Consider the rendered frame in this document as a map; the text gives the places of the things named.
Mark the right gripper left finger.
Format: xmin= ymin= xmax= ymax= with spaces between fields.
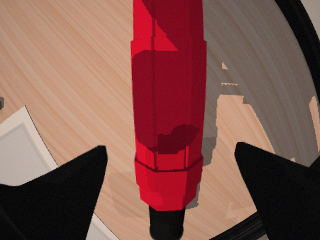
xmin=0 ymin=145 xmax=108 ymax=240

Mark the clear plastic box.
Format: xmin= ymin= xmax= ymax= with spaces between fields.
xmin=0 ymin=123 xmax=111 ymax=240

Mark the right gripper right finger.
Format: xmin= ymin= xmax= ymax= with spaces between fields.
xmin=234 ymin=142 xmax=320 ymax=240

